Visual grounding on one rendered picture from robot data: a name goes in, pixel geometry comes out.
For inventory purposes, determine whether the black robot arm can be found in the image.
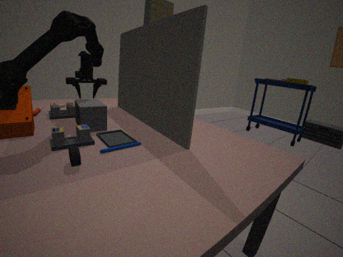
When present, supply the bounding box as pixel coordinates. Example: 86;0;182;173
0;10;104;110

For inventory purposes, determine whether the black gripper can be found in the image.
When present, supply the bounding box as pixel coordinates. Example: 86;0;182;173
66;66;107;99

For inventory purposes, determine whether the orange-handled screwdriver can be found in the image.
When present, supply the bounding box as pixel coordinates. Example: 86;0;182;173
33;106;43;116

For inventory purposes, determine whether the blue bar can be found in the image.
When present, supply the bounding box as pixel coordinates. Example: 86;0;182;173
100;142;141;154

